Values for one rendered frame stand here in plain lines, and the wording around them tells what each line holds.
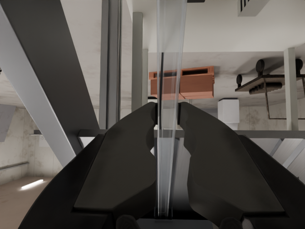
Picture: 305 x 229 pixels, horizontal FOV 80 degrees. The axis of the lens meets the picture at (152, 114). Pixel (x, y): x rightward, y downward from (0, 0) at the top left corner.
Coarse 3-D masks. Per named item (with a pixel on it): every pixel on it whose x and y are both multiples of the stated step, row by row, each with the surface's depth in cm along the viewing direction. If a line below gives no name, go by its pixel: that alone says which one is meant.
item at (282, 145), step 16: (176, 144) 17; (272, 144) 16; (288, 144) 16; (304, 144) 16; (176, 160) 18; (288, 160) 18; (304, 160) 18; (176, 176) 20; (304, 176) 20; (176, 192) 23; (176, 208) 26
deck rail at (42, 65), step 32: (0, 0) 9; (32, 0) 11; (0, 32) 9; (32, 32) 11; (64, 32) 14; (0, 64) 11; (32, 64) 11; (64, 64) 14; (32, 96) 12; (64, 96) 14; (64, 128) 14; (96, 128) 22; (64, 160) 17
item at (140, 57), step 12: (132, 36) 56; (132, 48) 56; (288, 48) 81; (132, 60) 55; (144, 60) 83; (288, 60) 81; (132, 72) 55; (144, 72) 83; (288, 72) 81; (132, 84) 55; (144, 84) 82; (288, 84) 81; (132, 96) 55; (144, 96) 82; (288, 96) 81; (132, 108) 54; (288, 108) 81; (288, 120) 80
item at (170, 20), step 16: (160, 0) 8; (176, 0) 8; (160, 16) 9; (176, 16) 9; (160, 32) 9; (176, 32) 9; (160, 48) 10; (176, 48) 10; (160, 64) 10; (176, 64) 10; (160, 80) 11; (176, 80) 11; (160, 96) 12; (176, 96) 12; (160, 112) 13; (176, 112) 13; (160, 128) 14; (160, 144) 15; (160, 160) 17; (160, 176) 18; (160, 192) 21; (160, 208) 24
